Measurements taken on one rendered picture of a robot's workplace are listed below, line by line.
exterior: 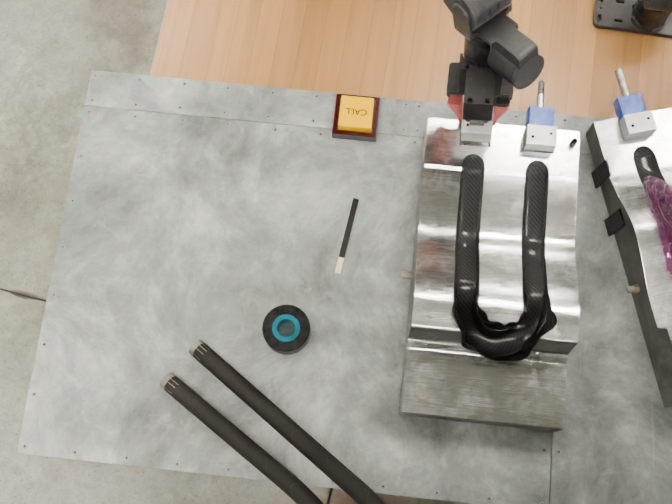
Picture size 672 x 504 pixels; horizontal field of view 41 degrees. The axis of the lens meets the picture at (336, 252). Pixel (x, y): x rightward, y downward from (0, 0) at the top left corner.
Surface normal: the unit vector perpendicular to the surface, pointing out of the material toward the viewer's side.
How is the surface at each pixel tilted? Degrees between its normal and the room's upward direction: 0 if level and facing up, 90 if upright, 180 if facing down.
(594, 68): 0
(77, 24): 0
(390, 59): 0
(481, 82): 20
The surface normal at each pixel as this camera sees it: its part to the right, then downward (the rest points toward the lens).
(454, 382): -0.01, -0.25
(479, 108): -0.14, 0.82
